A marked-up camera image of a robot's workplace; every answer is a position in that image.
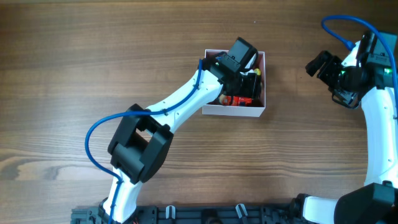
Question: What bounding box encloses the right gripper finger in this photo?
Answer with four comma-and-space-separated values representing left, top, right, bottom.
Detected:
305, 50, 332, 77
317, 56, 342, 89

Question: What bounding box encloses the yellow wooden rattle drum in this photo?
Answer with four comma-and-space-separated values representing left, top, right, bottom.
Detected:
254, 68, 261, 76

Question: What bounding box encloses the red toy car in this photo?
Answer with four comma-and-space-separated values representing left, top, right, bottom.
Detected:
227, 96, 252, 106

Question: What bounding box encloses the pink box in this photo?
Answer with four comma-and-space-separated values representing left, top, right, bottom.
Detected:
201, 51, 266, 118

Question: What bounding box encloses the white wooden rattle drum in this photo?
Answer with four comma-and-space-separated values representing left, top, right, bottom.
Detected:
218, 95, 229, 106

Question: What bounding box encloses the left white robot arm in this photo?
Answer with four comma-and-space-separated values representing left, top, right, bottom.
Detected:
102, 37, 259, 223

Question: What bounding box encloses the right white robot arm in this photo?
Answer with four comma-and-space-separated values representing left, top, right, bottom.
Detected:
290, 30, 397, 223

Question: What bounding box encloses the left blue cable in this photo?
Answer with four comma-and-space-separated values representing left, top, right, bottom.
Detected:
84, 57, 205, 224

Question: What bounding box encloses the black mounting rail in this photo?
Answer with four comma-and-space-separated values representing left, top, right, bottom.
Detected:
70, 203, 299, 224

